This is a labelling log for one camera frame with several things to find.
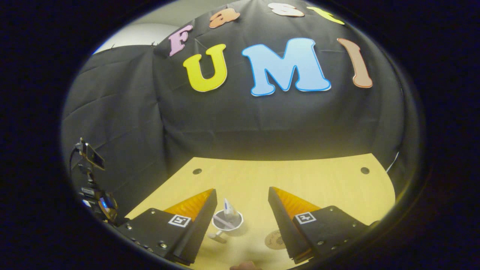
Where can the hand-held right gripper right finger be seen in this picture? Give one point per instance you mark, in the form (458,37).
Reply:
(283,228)

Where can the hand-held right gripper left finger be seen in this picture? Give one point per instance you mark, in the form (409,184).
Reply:
(202,225)

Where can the round wooden coaster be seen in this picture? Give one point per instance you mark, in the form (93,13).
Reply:
(273,240)

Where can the white toothbrush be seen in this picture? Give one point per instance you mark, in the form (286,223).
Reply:
(224,223)

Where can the white toothpaste tube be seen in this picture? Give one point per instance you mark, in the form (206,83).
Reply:
(228,208)

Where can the white cup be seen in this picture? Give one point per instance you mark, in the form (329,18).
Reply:
(235,225)

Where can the wooden desktop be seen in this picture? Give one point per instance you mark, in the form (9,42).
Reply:
(300,176)

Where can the black backdrop cloth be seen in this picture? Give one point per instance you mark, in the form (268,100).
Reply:
(262,123)

